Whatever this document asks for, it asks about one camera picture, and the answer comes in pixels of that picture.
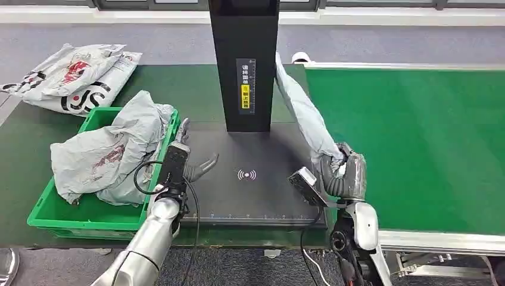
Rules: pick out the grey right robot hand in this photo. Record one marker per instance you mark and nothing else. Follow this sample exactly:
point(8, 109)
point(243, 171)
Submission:
point(349, 177)

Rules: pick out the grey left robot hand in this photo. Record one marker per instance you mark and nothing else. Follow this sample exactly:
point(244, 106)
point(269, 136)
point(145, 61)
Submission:
point(197, 169)

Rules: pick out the plain grey parcel bag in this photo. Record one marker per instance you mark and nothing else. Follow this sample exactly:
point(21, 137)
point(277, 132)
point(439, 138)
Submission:
point(307, 114)

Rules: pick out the white parcel with faded print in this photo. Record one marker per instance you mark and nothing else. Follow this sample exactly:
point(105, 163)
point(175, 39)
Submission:
point(118, 138)

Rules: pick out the green conveyor belt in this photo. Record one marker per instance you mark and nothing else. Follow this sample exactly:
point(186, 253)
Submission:
point(414, 138)

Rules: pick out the dark green table mat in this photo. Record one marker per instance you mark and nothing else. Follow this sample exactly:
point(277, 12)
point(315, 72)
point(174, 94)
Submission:
point(189, 90)

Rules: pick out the black and yellow label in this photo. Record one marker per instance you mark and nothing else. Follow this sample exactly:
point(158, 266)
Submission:
point(246, 85)

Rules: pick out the white tag under table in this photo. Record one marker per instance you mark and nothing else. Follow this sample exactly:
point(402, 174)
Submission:
point(272, 253)

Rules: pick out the green plastic crate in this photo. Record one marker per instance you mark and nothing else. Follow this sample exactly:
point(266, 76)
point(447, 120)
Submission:
point(98, 219)

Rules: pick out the white parcel with black letters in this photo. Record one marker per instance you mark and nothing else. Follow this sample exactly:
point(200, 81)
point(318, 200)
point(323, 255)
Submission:
point(106, 89)

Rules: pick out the white roller end cap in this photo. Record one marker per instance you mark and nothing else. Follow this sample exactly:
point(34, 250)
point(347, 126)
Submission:
point(301, 58)

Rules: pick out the white parcel with red print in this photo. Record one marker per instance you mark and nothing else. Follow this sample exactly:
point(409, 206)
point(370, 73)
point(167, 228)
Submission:
point(71, 71)

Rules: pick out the shiny chrome base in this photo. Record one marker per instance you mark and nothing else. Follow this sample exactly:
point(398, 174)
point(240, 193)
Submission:
point(8, 266)

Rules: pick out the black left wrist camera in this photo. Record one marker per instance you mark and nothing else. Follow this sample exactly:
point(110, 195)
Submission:
point(173, 165)

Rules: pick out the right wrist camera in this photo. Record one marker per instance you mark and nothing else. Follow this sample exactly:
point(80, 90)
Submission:
point(307, 185)

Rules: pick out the black scanner base plate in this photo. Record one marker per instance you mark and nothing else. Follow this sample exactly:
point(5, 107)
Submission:
point(252, 197)

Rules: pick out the aluminium conveyor frame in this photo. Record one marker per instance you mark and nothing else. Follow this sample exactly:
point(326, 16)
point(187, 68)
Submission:
point(434, 241)

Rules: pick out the metal conveyor support bracket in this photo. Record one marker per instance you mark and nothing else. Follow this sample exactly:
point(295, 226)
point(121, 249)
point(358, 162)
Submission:
point(434, 268)

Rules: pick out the black scanner post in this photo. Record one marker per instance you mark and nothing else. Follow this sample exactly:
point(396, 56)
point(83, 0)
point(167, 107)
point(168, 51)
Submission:
point(244, 35)

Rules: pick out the dark window frame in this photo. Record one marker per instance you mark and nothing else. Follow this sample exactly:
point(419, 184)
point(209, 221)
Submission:
point(138, 4)

